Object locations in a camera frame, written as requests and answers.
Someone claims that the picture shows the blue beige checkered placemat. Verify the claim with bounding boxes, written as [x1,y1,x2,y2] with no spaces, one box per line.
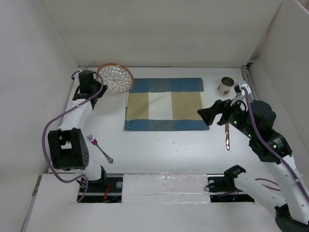
[124,77,209,131]

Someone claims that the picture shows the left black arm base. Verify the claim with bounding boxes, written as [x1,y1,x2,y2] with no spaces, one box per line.
[77,174,124,203]

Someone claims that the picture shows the iridescent metal fork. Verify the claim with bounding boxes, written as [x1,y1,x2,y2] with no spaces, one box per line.
[87,134,113,164]

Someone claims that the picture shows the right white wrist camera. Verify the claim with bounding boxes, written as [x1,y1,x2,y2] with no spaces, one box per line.
[231,81,252,105]

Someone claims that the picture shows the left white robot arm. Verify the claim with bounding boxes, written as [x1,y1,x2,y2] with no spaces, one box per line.
[47,70,108,192]

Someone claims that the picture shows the aluminium rail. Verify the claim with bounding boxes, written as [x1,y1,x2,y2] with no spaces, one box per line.
[240,65,258,100]

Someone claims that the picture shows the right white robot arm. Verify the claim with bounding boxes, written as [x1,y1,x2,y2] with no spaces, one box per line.
[197,100,309,232]

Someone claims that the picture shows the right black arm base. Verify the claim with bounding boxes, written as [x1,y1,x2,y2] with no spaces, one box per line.
[204,165,255,203]

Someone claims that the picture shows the copper knife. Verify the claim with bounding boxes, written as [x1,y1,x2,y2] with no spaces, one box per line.
[225,123,230,151]

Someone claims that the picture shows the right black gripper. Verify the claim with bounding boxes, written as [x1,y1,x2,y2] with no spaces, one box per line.
[197,95,257,139]

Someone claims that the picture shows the patterned ceramic plate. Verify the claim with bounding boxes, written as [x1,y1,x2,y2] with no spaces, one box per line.
[97,63,134,93]

